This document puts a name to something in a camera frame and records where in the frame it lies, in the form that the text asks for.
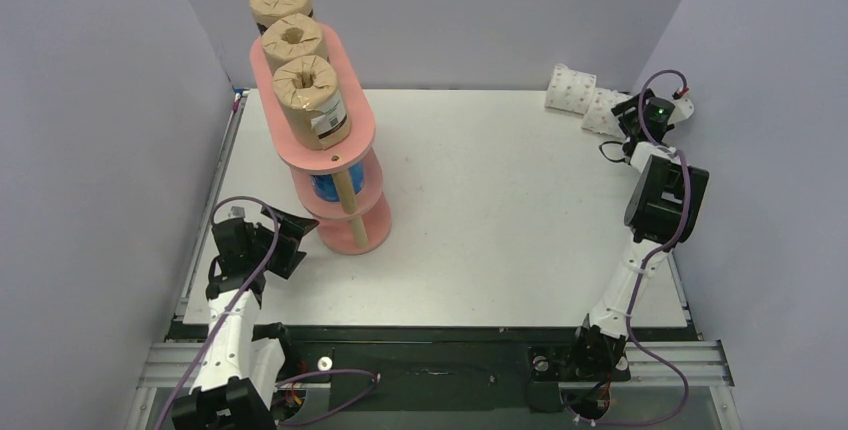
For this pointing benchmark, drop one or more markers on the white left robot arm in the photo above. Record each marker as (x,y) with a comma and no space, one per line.
(234,378)

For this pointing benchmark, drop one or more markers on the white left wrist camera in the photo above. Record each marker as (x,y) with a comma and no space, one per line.
(236,212)

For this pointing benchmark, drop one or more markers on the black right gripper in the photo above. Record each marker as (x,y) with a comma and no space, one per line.
(626,118)

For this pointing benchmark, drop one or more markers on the brown paper roll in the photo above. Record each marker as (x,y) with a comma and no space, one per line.
(267,12)

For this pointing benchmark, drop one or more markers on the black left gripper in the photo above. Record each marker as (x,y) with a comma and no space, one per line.
(289,237)

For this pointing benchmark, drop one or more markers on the white dotted roll top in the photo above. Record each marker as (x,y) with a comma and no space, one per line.
(570,90)

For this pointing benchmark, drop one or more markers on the pink three-tier shelf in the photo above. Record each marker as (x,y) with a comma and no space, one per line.
(346,233)

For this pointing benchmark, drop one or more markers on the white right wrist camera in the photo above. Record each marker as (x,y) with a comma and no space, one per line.
(683,109)

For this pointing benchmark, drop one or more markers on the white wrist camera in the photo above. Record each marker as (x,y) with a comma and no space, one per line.
(683,109)
(236,212)

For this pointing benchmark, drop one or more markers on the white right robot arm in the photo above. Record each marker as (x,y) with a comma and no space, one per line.
(661,212)

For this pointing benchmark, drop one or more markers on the white dotted roll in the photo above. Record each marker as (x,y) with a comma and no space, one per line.
(570,90)
(598,118)

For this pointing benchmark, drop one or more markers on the brown roll front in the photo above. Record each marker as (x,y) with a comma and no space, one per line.
(291,37)

